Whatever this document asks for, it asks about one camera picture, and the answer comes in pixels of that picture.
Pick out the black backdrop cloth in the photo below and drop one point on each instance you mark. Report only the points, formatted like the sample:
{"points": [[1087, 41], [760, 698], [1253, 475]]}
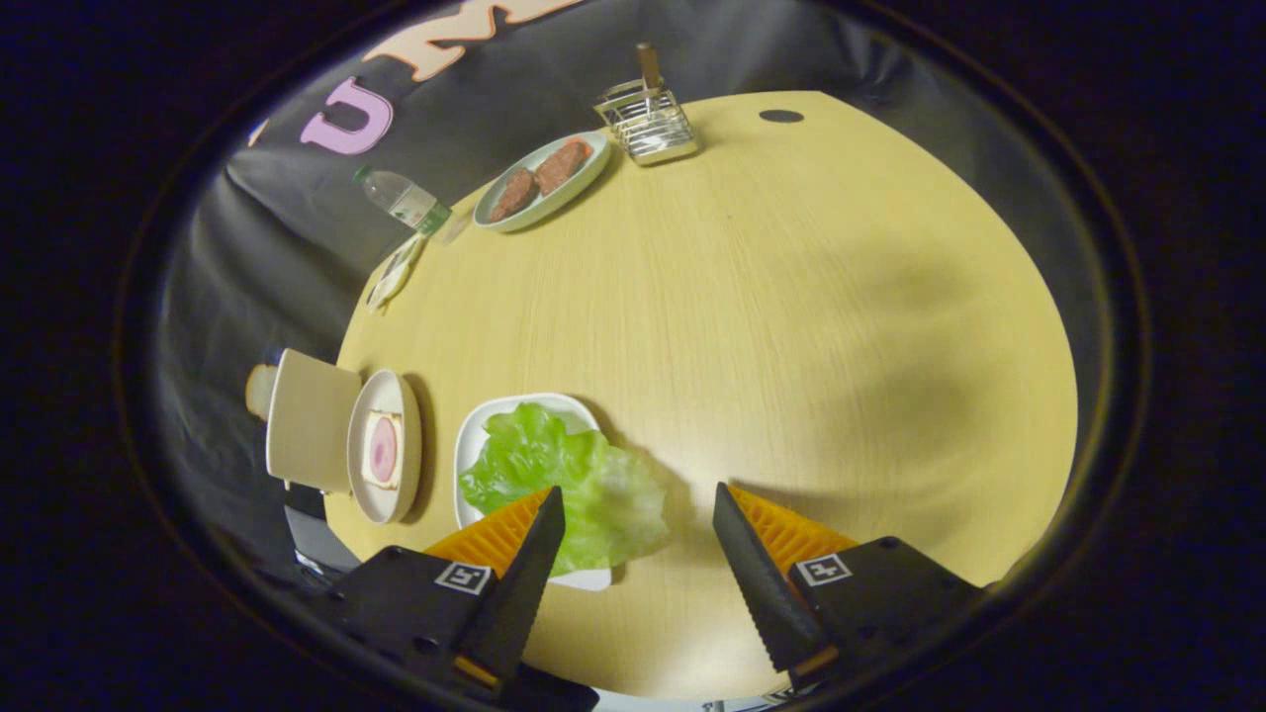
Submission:
{"points": [[257, 257]]}

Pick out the light blue round plate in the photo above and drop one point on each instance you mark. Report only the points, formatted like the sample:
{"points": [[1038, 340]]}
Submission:
{"points": [[584, 183]]}

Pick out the white divided snack dish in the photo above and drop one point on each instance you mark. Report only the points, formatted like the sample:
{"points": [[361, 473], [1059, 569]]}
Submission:
{"points": [[394, 277]]}

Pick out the brown meat piece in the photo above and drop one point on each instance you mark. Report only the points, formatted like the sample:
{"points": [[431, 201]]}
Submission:
{"points": [[562, 166], [514, 195]]}

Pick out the white toaster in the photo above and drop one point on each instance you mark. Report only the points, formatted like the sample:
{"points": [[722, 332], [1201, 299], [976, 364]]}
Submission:
{"points": [[312, 420]]}

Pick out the beige round plate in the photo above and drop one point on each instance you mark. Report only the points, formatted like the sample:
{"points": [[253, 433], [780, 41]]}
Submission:
{"points": [[386, 391]]}

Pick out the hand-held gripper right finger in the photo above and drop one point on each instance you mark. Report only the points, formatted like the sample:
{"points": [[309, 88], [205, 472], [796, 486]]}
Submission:
{"points": [[757, 578]]}

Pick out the green lettuce leaf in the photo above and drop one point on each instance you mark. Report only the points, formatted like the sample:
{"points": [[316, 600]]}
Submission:
{"points": [[593, 485]]}

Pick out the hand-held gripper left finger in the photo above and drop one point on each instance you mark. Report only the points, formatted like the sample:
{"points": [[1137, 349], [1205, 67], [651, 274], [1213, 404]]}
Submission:
{"points": [[519, 583]]}

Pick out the clear plastic water bottle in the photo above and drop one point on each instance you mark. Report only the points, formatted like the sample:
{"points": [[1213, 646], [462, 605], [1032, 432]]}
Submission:
{"points": [[401, 201]]}

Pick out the clear utensil holder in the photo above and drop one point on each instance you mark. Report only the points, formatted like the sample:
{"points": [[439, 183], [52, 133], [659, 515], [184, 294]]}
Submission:
{"points": [[653, 129]]}

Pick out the black table grommet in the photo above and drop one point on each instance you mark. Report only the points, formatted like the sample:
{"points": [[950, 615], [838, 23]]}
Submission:
{"points": [[781, 116]]}

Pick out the white rectangular plate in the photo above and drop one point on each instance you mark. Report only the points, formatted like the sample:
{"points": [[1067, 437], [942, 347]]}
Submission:
{"points": [[473, 440]]}

